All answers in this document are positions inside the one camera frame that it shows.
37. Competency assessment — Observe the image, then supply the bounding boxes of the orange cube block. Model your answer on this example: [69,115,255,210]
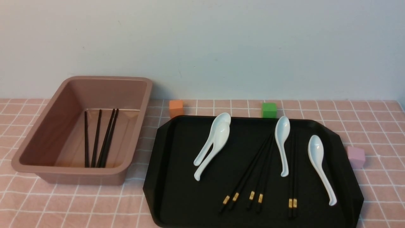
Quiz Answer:
[169,100,184,118]

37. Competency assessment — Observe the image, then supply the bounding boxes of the pink checkered tablecloth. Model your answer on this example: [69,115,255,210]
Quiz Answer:
[0,98,405,228]

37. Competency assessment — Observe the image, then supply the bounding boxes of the black chopstick in bin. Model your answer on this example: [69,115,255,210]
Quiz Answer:
[96,109,115,168]
[101,109,120,168]

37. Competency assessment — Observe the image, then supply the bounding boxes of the green cube block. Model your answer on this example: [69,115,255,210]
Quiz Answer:
[261,102,277,118]

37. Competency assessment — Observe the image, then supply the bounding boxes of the white ceramic soup spoon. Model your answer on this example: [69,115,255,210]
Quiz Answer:
[275,116,290,177]
[194,122,230,181]
[308,135,337,206]
[193,112,231,166]

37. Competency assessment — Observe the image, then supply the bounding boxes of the black chopstick gold band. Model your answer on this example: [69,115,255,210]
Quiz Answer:
[255,136,275,214]
[292,130,299,219]
[218,134,272,214]
[90,109,102,168]
[228,134,273,211]
[246,135,274,211]
[84,111,90,168]
[288,131,295,219]

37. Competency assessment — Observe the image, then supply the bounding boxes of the pink cube block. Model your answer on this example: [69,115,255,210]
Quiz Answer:
[346,146,365,170]

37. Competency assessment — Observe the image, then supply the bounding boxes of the black plastic tray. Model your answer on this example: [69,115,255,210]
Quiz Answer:
[143,115,364,228]

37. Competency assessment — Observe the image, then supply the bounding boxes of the brown rectangular plastic bin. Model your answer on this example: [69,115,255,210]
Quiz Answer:
[11,76,153,185]

